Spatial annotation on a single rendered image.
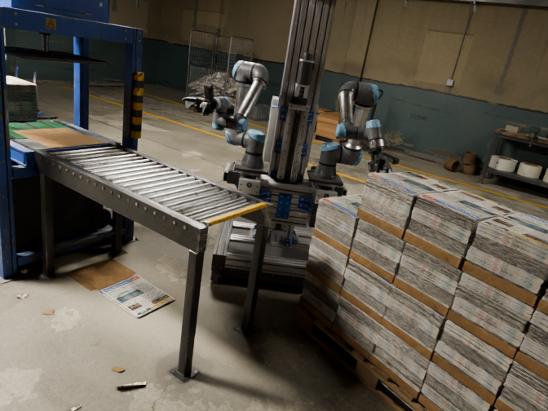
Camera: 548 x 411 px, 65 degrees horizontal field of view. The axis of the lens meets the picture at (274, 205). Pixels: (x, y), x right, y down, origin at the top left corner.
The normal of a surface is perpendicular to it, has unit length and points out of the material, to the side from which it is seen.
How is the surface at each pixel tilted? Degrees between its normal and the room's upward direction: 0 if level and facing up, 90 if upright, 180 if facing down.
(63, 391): 0
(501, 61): 90
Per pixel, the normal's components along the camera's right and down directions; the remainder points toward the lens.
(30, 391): 0.15, -0.93
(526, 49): -0.57, 0.20
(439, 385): -0.80, 0.08
